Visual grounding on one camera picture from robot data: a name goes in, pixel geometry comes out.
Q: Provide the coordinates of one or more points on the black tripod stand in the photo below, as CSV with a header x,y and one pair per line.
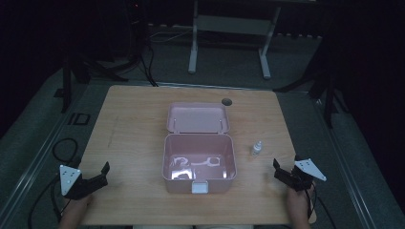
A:
x,y
76,71
321,82

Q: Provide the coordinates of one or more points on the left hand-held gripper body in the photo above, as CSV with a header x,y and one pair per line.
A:
x,y
68,178

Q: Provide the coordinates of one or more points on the person's left hand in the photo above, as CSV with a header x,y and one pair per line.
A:
x,y
76,206

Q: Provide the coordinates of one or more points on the small white dropper bottle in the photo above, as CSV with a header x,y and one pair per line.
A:
x,y
256,149

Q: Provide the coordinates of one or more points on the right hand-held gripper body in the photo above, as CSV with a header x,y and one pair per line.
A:
x,y
302,181

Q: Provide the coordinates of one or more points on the pink plastic storage box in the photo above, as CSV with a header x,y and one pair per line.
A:
x,y
199,149

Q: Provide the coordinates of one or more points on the white metal stand frame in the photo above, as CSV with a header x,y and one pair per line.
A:
x,y
229,25

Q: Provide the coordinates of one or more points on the person's right hand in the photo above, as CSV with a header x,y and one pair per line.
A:
x,y
297,203

